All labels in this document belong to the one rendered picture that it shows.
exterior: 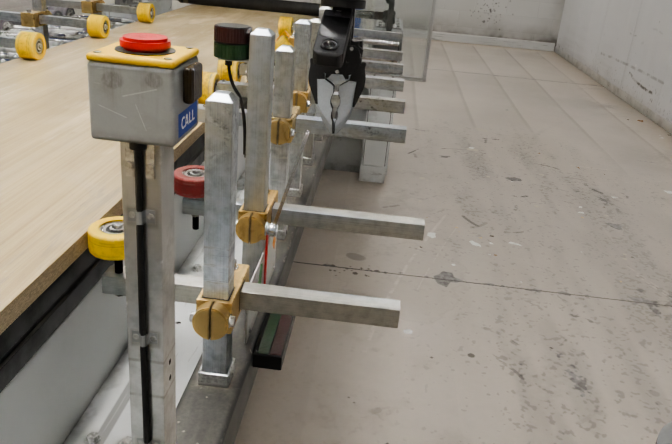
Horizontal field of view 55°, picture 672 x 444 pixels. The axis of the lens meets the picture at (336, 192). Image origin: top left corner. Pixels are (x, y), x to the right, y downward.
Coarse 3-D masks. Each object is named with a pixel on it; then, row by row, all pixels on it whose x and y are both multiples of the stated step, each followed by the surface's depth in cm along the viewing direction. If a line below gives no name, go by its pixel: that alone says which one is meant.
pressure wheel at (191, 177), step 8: (184, 168) 118; (192, 168) 118; (200, 168) 118; (176, 176) 114; (184, 176) 114; (192, 176) 115; (200, 176) 115; (176, 184) 114; (184, 184) 113; (192, 184) 113; (200, 184) 113; (176, 192) 115; (184, 192) 114; (192, 192) 113; (200, 192) 114; (192, 216) 119; (192, 224) 120
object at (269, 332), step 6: (270, 318) 112; (276, 318) 112; (270, 324) 110; (276, 324) 110; (270, 330) 108; (264, 336) 107; (270, 336) 107; (264, 342) 105; (270, 342) 105; (258, 348) 103; (264, 348) 103
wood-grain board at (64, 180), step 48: (96, 48) 218; (0, 96) 154; (48, 96) 157; (0, 144) 123; (48, 144) 125; (96, 144) 128; (0, 192) 102; (48, 192) 104; (96, 192) 106; (0, 240) 88; (48, 240) 89; (0, 288) 77
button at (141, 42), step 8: (120, 40) 52; (128, 40) 51; (136, 40) 51; (144, 40) 51; (152, 40) 51; (160, 40) 52; (168, 40) 53; (128, 48) 52; (136, 48) 51; (144, 48) 51; (152, 48) 51; (160, 48) 52; (168, 48) 53
